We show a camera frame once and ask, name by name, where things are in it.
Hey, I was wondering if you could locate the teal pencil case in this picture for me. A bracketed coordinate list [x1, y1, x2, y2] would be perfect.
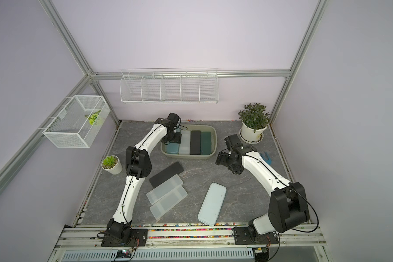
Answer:
[165, 141, 181, 155]

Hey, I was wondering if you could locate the black pencil case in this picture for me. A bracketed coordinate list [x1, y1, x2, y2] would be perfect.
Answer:
[190, 131, 201, 155]
[149, 162, 184, 188]

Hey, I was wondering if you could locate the grey-green plastic storage box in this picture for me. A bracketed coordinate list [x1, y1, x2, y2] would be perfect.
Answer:
[160, 124, 217, 159]

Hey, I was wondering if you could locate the dark green pencil case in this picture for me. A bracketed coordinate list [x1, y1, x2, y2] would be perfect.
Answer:
[201, 132, 212, 156]

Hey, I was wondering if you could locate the pale blue pencil case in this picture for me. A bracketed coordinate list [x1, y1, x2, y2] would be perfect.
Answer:
[198, 183, 227, 227]

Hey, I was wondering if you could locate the frosted clear pencil case front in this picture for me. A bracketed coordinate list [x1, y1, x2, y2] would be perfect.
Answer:
[150, 186, 188, 220]

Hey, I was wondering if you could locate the frosted clear pencil case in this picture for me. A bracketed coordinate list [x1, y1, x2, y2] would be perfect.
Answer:
[146, 174, 183, 205]
[150, 186, 188, 220]
[179, 131, 191, 155]

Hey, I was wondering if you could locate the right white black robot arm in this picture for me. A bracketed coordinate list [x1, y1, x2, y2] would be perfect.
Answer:
[216, 151, 310, 235]

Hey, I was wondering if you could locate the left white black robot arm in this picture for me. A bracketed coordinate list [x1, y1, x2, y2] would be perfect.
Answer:
[105, 113, 181, 243]

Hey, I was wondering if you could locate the large potted green plant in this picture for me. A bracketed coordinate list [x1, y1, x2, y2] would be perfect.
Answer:
[238, 103, 270, 144]

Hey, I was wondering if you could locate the small potted succulent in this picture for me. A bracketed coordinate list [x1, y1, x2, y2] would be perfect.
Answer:
[101, 155, 122, 175]

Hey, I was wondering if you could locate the green leaf toy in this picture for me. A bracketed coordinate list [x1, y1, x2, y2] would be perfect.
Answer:
[85, 110, 102, 126]

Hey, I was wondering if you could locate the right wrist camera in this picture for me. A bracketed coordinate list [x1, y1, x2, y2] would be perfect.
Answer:
[224, 134, 243, 153]

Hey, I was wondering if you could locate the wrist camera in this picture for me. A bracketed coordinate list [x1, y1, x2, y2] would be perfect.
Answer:
[224, 134, 243, 153]
[167, 112, 181, 129]

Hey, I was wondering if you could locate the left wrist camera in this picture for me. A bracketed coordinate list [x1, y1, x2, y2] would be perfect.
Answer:
[167, 112, 181, 129]

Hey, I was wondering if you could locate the blue fork yellow handle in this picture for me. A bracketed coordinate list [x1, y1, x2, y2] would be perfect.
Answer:
[261, 152, 272, 165]

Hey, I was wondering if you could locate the white wire wall shelf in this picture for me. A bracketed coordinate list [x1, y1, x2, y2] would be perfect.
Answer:
[120, 68, 219, 104]

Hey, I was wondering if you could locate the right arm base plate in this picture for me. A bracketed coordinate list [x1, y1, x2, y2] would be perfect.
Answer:
[231, 226, 279, 246]

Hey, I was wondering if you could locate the white mesh wall basket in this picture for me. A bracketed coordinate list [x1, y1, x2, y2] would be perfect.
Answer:
[43, 95, 110, 148]

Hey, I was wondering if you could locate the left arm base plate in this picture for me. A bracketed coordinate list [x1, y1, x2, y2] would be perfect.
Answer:
[101, 228, 148, 247]

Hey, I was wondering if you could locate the aluminium rail front frame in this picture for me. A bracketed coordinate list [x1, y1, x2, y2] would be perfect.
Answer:
[48, 223, 333, 262]

